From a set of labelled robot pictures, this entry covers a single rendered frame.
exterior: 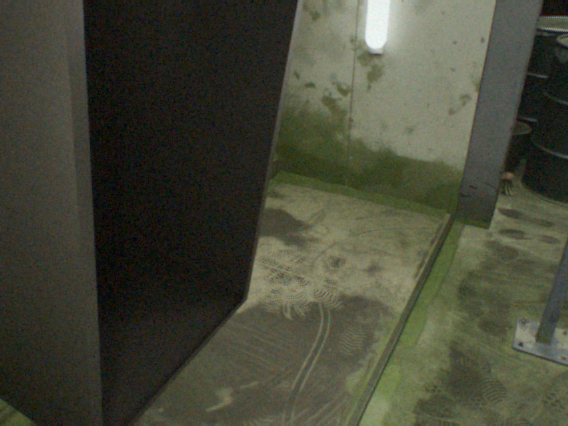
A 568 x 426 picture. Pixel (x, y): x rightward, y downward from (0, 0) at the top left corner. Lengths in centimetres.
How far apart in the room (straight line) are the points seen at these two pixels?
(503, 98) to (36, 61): 230
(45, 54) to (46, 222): 26
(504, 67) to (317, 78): 96
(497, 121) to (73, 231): 227
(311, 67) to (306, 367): 169
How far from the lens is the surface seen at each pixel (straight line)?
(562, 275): 209
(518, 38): 264
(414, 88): 276
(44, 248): 84
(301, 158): 313
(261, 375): 189
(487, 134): 275
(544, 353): 224
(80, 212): 74
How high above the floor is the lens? 142
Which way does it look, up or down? 29 degrees down
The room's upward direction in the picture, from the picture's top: straight up
